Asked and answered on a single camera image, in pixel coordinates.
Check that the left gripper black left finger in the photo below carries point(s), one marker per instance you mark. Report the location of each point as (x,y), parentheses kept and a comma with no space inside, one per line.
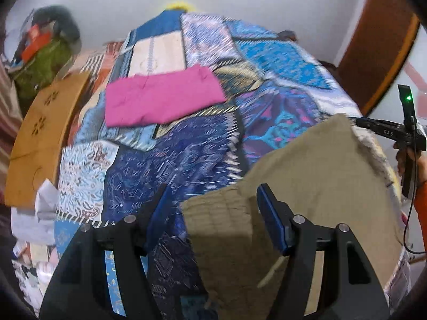
(133,238)

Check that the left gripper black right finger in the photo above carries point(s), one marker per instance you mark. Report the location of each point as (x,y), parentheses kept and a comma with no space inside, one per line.
(293,236)

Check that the olive brown pants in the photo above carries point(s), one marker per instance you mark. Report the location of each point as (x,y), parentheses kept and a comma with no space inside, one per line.
(329,176)

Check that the orange sleeve forearm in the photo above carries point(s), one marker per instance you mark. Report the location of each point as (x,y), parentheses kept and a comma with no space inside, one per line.
(420,201)

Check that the person's right hand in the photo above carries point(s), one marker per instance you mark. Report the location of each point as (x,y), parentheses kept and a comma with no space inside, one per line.
(403,154)

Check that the white cabinet with stickers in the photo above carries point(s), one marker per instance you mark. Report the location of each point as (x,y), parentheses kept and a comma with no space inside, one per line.
(413,74)

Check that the brown wooden door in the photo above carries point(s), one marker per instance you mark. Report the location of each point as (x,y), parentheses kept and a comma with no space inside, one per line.
(378,49)

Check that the wooden cutout board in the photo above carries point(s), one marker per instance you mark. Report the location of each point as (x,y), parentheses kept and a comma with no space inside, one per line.
(37,150)

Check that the folded pink cloth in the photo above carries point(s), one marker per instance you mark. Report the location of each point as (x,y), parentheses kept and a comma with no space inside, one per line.
(161,98)

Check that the blue patchwork bedspread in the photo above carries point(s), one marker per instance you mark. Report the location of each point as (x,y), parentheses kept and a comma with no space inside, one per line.
(275,92)

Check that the striped pink curtain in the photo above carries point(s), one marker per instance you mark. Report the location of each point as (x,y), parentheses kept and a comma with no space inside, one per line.
(10,122)

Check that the green patterned storage bag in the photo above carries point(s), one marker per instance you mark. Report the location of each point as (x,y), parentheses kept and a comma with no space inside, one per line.
(40,71)

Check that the orange box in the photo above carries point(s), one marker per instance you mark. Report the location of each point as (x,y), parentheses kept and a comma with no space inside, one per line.
(37,38)

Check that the grey plush toy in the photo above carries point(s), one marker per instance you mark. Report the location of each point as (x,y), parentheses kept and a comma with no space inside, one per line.
(62,20)

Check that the yellow curved headboard pillow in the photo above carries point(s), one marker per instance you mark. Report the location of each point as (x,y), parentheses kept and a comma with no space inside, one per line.
(180,5)

